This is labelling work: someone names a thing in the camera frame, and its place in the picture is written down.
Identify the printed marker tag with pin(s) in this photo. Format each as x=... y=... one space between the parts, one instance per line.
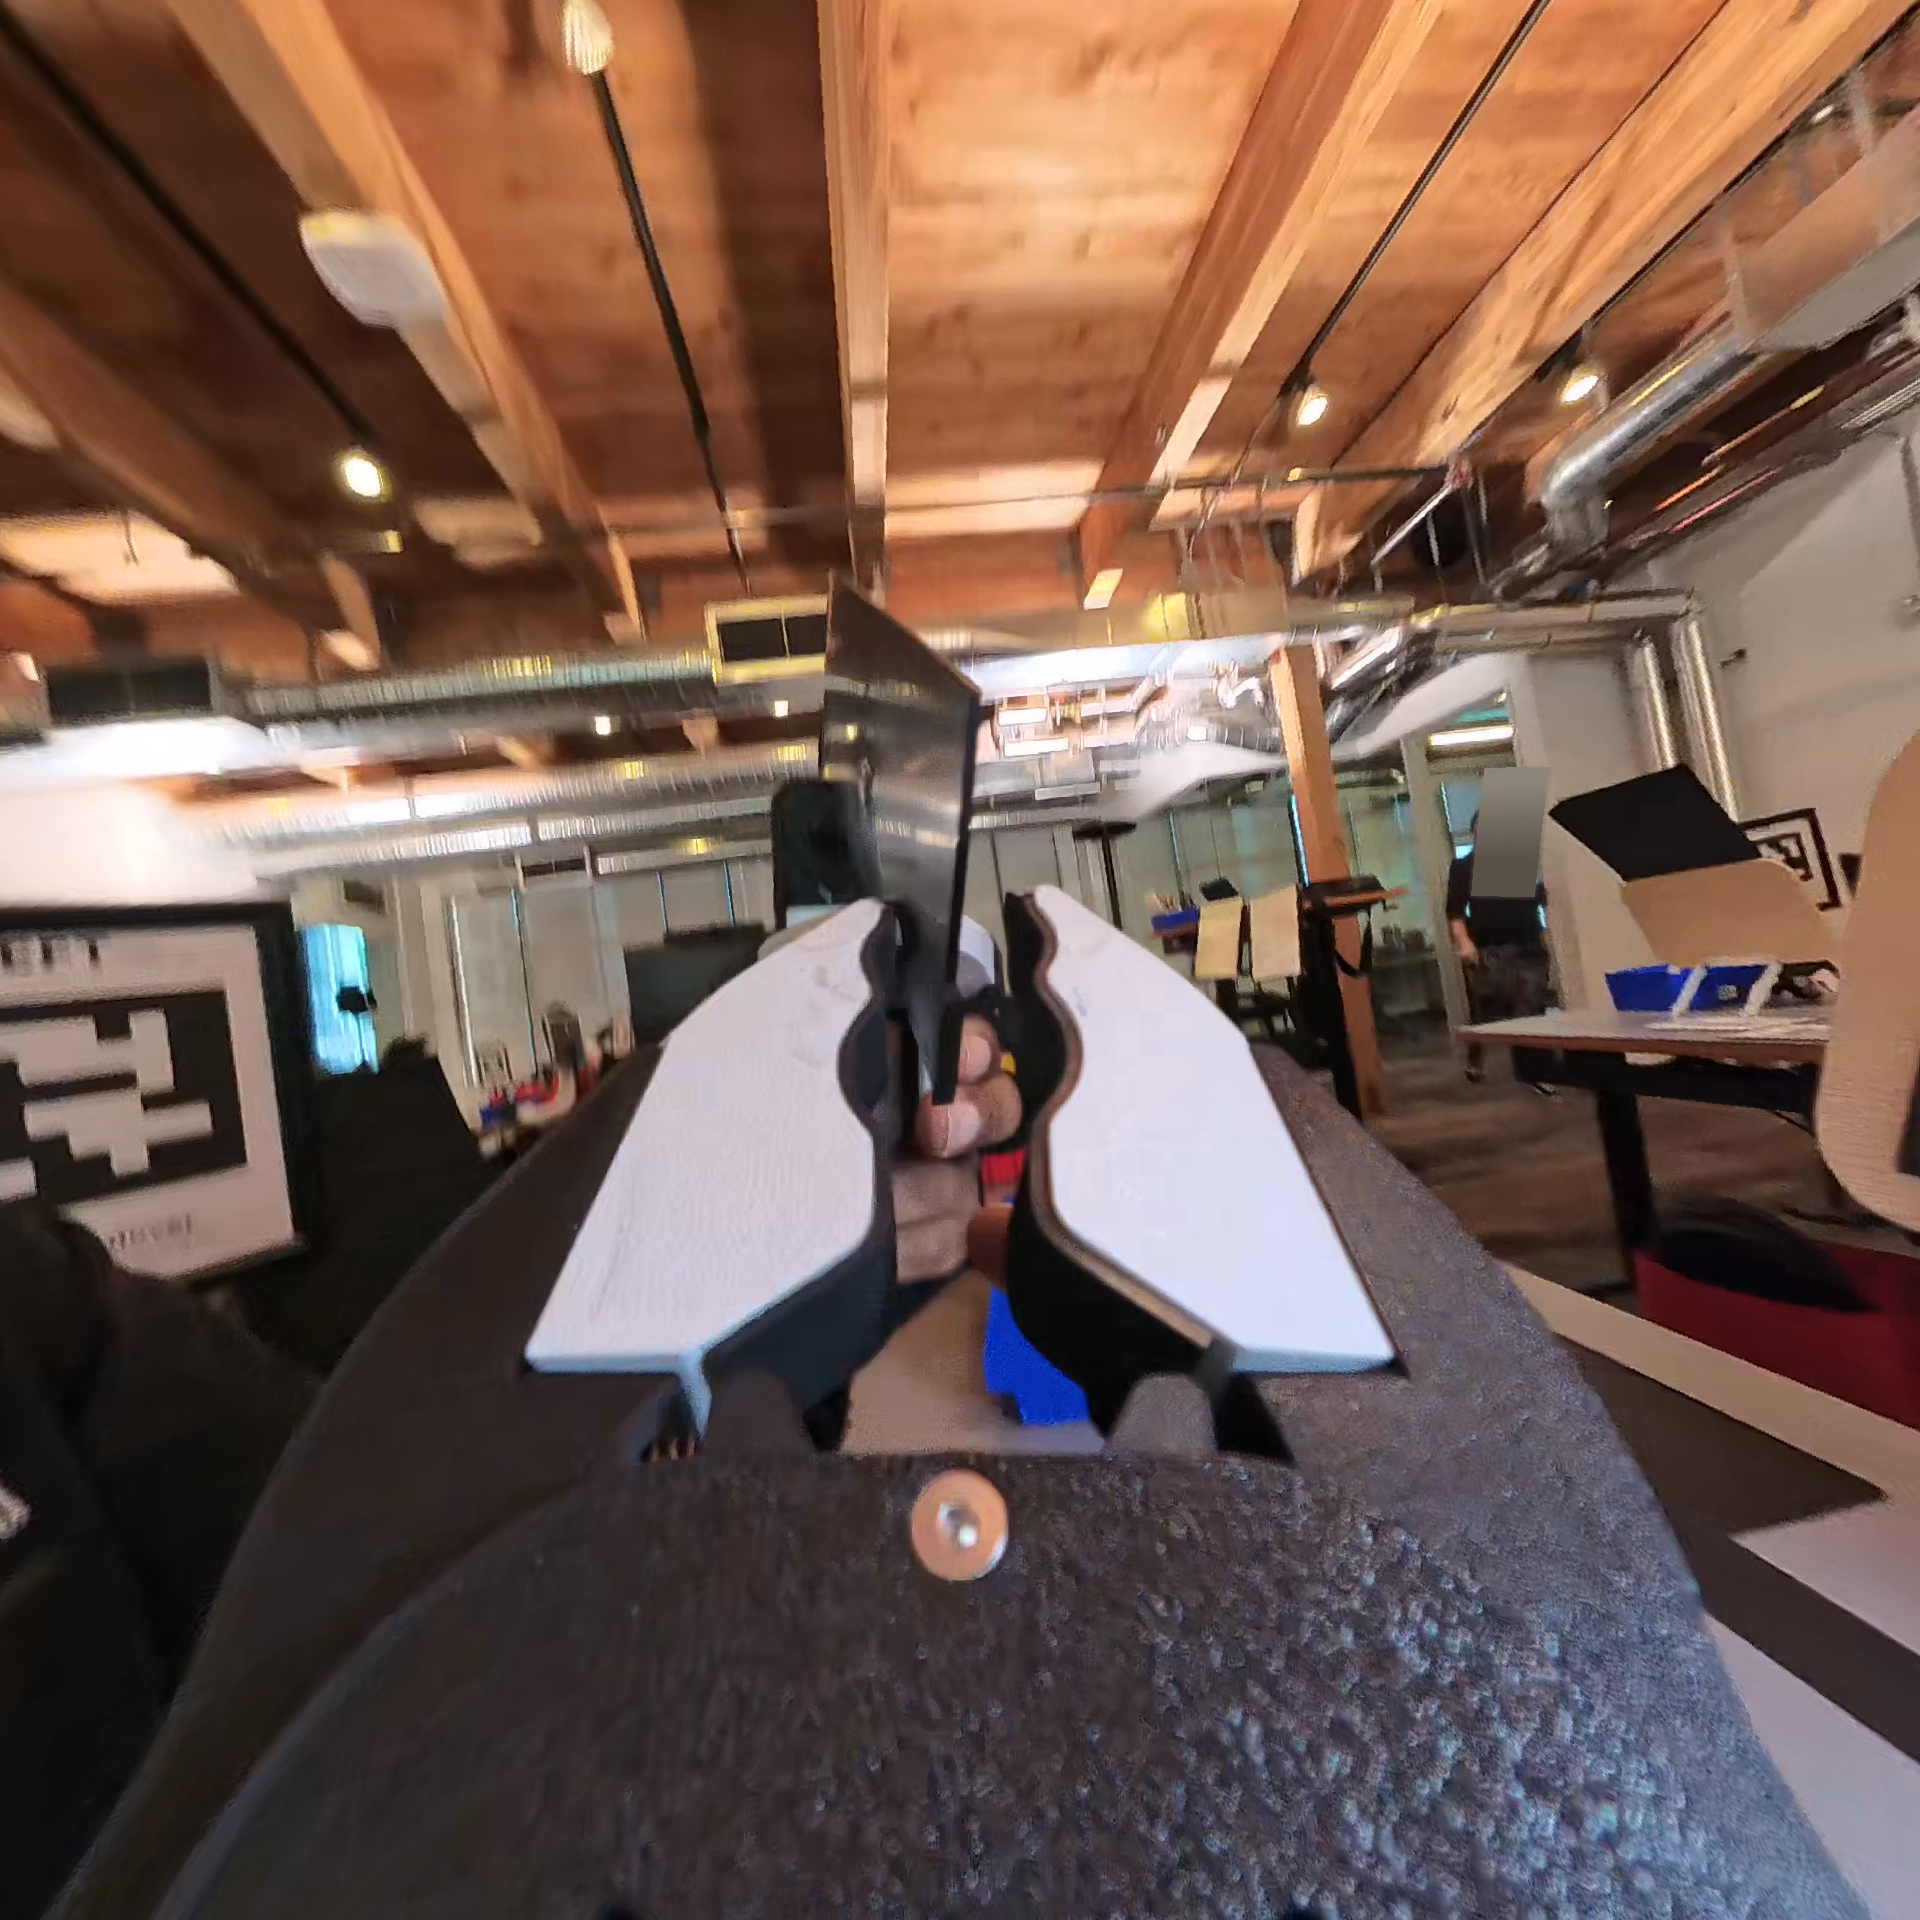
x=1800 y=854

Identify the person's left hand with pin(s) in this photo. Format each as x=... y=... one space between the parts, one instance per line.
x=975 y=1101

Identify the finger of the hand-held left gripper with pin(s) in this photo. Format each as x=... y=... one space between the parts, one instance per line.
x=978 y=961

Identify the thin black rod tool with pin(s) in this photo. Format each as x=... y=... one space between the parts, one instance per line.
x=908 y=780

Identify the paper flip chart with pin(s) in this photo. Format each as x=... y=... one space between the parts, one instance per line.
x=1271 y=933
x=1218 y=937

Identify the ceiling spot light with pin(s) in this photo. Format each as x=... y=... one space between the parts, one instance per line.
x=360 y=474
x=1578 y=381
x=1310 y=403

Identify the long wooden table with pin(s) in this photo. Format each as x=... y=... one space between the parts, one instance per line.
x=1621 y=1038

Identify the person's right hand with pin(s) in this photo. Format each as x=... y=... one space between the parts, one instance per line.
x=992 y=1243

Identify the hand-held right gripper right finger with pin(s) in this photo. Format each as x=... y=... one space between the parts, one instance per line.
x=1201 y=1184

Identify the silver ceiling duct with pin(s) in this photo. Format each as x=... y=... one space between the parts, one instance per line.
x=452 y=697

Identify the white ceiling device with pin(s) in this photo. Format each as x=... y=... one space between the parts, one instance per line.
x=368 y=270

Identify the black panel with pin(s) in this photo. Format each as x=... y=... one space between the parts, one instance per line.
x=1652 y=826

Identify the beige board on stand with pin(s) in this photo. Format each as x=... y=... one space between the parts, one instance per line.
x=1725 y=914

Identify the black floor lamp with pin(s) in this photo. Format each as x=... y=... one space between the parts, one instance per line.
x=1108 y=862

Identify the white air vent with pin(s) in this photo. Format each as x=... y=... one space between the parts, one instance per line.
x=765 y=638

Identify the framed marker sign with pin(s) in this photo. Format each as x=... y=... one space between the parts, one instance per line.
x=135 y=1080

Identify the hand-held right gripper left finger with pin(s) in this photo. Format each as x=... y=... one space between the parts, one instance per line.
x=720 y=1171

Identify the wooden-top standing desk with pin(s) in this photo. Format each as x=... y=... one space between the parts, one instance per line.
x=1336 y=931

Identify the black chair back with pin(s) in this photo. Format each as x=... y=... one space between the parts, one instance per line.
x=389 y=1184

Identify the wooden pillar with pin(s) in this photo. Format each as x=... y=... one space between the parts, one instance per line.
x=1328 y=838

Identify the large black screen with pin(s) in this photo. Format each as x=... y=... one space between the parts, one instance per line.
x=690 y=984

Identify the red floor bag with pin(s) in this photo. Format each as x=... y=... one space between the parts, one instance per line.
x=1770 y=1318

